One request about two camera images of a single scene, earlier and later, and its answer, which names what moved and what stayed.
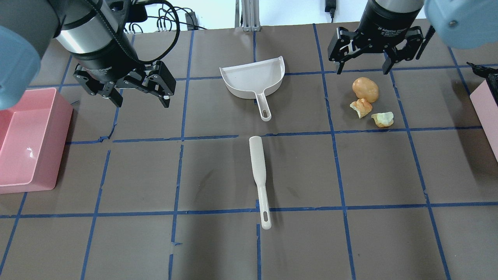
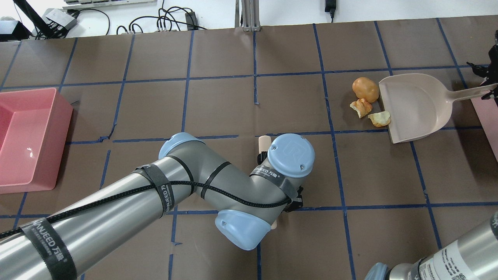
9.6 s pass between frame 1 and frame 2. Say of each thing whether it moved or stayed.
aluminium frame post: stayed
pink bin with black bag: stayed
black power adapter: stayed
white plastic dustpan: moved
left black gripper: moved
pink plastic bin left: stayed
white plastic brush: moved
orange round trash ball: stayed
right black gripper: moved
